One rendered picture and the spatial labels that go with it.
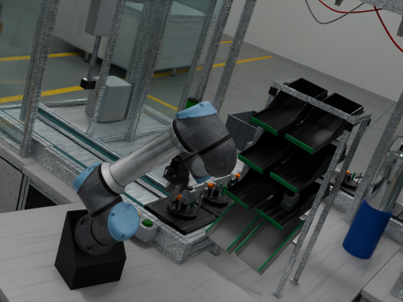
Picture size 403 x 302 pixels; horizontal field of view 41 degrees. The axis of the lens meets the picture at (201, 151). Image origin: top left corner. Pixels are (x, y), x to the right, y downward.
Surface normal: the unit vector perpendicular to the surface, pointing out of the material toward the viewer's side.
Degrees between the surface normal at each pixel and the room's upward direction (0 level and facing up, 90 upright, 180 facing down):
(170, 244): 90
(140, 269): 0
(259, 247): 45
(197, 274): 0
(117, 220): 51
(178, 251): 90
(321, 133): 25
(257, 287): 0
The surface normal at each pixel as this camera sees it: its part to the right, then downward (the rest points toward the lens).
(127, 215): 0.67, -0.21
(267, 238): -0.29, -0.58
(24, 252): 0.29, -0.89
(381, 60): -0.45, 0.21
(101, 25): 0.77, 0.44
